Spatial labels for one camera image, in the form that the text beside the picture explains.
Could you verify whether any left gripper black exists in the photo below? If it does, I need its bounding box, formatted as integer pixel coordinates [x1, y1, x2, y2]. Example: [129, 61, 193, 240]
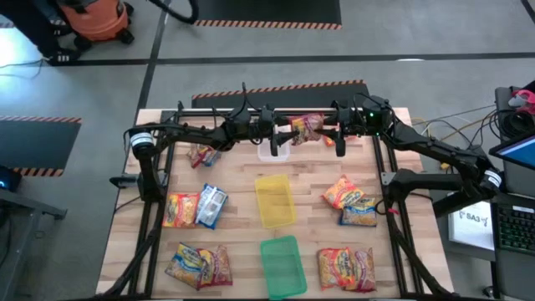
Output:
[250, 107, 300, 158]

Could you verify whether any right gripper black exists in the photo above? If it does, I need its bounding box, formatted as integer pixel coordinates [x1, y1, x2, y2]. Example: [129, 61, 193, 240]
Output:
[319, 104, 364, 159]

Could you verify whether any red Maruchan ramen packet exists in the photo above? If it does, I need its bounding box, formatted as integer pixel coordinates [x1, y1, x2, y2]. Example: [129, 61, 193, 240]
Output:
[186, 144, 210, 169]
[289, 112, 326, 146]
[346, 247, 377, 293]
[196, 244, 234, 288]

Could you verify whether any yellow plastic container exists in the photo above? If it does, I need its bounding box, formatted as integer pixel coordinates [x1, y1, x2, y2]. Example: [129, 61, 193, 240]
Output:
[254, 174, 298, 229]

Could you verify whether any green plastic container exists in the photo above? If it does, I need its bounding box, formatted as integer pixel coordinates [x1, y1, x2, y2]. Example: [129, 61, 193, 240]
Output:
[259, 235, 308, 301]

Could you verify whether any clear plastic container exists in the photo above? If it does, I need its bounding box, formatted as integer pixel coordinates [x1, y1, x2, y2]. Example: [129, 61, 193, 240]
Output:
[257, 137, 292, 163]

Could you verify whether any black hazard-striped floor mat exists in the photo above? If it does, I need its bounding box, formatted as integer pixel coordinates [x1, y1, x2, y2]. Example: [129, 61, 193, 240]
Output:
[191, 0, 343, 31]
[0, 115, 83, 178]
[191, 79, 375, 110]

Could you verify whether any white SA3 label sheet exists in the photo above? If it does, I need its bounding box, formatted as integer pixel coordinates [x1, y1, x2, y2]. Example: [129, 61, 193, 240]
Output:
[447, 202, 497, 252]

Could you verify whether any pink and white headset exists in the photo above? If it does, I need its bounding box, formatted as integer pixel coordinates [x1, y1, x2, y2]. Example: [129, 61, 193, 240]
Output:
[507, 88, 535, 116]

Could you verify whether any orange shop vacuum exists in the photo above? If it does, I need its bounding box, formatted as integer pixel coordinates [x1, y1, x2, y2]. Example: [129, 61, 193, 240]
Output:
[57, 0, 135, 47]

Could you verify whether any dark grey side desk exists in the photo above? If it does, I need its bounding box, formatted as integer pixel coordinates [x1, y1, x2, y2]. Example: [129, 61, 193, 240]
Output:
[432, 83, 535, 301]

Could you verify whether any grey metal side table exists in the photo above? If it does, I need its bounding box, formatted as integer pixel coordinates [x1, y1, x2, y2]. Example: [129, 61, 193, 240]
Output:
[0, 187, 68, 301]

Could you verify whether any person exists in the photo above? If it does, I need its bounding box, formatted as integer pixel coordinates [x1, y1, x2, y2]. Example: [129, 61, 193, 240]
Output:
[0, 0, 83, 64]

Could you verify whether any black device with blue light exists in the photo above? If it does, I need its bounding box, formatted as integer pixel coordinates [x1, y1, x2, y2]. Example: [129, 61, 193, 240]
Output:
[0, 165, 23, 193]

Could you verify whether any black metal table frame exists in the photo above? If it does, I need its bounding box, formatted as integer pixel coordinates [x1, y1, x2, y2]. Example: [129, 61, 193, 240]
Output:
[95, 99, 456, 301]

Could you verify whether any black vacuum hose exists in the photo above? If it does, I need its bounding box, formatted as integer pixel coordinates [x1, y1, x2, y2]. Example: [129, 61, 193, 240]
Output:
[146, 0, 201, 25]

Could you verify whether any black mounting bracket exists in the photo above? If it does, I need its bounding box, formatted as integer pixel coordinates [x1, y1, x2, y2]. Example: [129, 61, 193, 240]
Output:
[109, 174, 141, 190]

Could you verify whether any coiled black cable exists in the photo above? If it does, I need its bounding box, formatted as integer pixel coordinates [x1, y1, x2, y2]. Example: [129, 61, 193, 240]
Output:
[499, 109, 535, 141]

